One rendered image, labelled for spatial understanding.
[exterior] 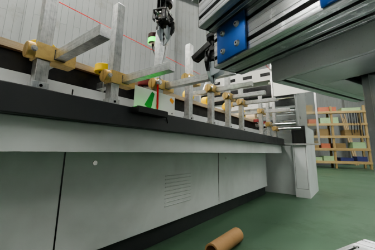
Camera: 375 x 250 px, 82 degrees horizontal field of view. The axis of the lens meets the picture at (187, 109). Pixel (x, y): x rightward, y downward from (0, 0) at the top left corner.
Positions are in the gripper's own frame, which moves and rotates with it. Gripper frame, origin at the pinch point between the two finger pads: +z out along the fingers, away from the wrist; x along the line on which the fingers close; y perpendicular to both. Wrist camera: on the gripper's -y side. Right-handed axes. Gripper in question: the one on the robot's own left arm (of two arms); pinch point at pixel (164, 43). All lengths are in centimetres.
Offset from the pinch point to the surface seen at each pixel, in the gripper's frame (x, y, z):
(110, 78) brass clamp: -13.4, 18.5, 23.0
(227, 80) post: 21, -75, -8
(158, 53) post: -5.6, -5.5, 1.4
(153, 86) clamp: -5.9, -3.7, 19.4
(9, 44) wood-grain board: -42, 37, 15
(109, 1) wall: -315, -335, -346
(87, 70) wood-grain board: -31.8, 10.5, 14.5
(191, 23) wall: -140, -516, -374
